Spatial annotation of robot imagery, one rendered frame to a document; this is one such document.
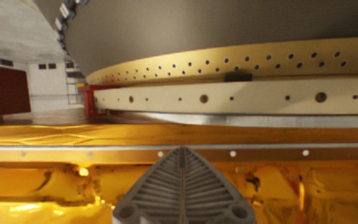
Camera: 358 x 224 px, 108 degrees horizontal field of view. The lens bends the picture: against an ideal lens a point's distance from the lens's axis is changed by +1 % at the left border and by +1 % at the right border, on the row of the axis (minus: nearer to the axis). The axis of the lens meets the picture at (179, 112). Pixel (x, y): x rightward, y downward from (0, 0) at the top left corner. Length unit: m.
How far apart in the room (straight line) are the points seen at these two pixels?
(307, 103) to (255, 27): 0.13
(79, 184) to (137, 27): 0.34
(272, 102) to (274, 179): 0.18
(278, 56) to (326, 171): 0.27
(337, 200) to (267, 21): 0.36
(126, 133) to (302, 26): 0.35
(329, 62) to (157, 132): 0.32
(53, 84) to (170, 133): 8.03
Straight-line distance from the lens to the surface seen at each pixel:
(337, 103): 0.28
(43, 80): 8.59
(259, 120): 0.28
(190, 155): 0.16
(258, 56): 0.27
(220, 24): 0.26
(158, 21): 0.28
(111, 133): 0.32
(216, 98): 0.22
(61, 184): 0.40
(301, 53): 0.29
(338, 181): 0.45
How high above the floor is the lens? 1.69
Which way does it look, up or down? 6 degrees up
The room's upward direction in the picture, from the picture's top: 179 degrees clockwise
